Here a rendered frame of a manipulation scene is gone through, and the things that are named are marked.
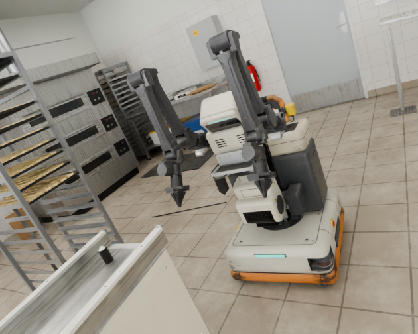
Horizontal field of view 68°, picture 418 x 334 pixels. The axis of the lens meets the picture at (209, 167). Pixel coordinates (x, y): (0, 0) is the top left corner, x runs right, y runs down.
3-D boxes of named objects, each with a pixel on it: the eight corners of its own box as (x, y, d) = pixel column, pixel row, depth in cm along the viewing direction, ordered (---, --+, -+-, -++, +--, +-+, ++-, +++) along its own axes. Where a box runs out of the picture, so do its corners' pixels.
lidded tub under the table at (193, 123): (188, 137, 531) (182, 123, 523) (200, 127, 566) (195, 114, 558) (206, 132, 510) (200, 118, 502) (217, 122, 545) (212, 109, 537)
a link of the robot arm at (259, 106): (238, 20, 117) (215, 31, 122) (227, 30, 107) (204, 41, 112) (278, 120, 136) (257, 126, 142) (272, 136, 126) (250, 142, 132)
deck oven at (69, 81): (82, 223, 409) (-7, 77, 344) (38, 225, 477) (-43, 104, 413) (152, 168, 526) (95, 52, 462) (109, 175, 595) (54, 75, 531)
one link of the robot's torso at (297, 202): (265, 213, 195) (253, 180, 187) (310, 210, 180) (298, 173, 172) (253, 241, 174) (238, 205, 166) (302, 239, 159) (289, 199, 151)
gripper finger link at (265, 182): (267, 198, 119) (263, 173, 119) (251, 200, 122) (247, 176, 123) (274, 196, 124) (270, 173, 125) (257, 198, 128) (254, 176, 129)
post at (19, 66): (134, 260, 248) (14, 50, 193) (132, 262, 245) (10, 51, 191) (131, 260, 249) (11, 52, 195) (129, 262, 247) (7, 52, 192)
